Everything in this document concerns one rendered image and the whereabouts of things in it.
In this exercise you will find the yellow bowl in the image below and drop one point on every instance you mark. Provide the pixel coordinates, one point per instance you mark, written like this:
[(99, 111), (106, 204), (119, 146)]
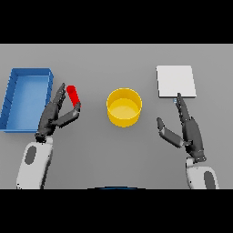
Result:
[(124, 107)]

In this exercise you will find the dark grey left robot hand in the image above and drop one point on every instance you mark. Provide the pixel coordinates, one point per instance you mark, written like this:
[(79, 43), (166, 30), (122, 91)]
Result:
[(50, 114)]

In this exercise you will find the blue tray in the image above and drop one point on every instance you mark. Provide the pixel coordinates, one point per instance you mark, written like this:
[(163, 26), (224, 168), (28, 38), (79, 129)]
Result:
[(26, 100)]

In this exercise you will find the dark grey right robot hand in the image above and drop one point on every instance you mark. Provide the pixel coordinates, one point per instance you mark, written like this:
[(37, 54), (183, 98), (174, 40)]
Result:
[(191, 132)]

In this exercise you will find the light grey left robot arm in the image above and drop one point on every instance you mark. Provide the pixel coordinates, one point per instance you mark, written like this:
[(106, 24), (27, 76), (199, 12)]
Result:
[(34, 164)]

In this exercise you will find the pale square measuring scale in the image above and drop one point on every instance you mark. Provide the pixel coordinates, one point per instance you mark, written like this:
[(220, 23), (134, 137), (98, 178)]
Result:
[(176, 81)]

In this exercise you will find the red beaker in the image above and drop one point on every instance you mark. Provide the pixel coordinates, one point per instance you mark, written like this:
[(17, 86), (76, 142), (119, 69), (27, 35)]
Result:
[(72, 95)]

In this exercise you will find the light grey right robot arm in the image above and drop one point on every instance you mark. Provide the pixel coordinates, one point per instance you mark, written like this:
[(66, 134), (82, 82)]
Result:
[(200, 176)]

